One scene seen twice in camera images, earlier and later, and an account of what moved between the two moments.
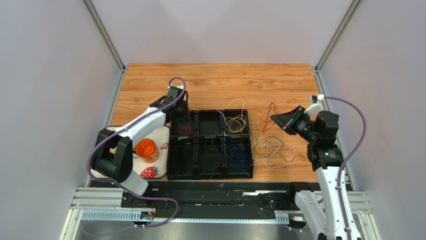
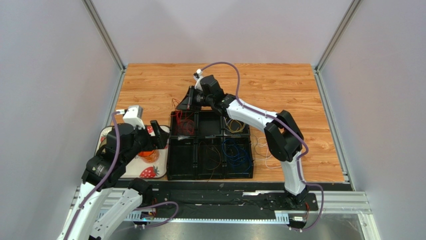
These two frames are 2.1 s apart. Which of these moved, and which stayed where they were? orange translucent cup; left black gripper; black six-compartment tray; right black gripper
Moved: left black gripper; right black gripper
Stayed: black six-compartment tray; orange translucent cup
